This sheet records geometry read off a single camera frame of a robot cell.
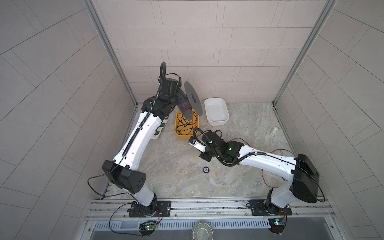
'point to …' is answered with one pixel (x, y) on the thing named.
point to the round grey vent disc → (202, 230)
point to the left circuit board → (148, 226)
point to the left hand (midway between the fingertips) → (184, 91)
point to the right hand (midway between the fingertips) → (197, 148)
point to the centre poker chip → (206, 169)
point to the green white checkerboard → (158, 131)
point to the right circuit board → (276, 223)
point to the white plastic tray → (216, 111)
